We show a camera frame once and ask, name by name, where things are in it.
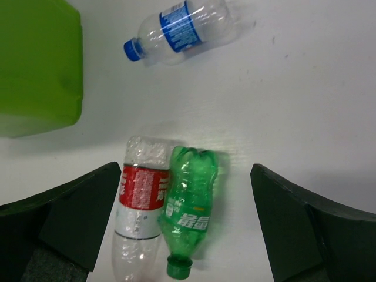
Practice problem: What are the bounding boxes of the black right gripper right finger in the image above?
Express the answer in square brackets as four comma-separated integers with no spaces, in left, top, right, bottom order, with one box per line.
[250,164,375,281]

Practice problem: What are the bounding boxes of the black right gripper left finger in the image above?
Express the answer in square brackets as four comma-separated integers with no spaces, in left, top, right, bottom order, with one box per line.
[1,162,121,281]

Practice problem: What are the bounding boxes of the clear bottle red label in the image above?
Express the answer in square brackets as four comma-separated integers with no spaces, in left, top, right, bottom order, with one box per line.
[112,136,174,281]

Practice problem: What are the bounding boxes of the green plastic bottle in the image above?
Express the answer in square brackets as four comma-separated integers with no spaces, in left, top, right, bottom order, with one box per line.
[158,146,219,280]

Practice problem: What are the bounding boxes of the green plastic bin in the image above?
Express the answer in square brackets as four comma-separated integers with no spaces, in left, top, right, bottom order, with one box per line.
[1,1,83,138]

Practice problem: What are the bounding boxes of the clear bottle blue cap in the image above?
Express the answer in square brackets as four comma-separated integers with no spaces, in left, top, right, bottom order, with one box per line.
[123,1,240,66]

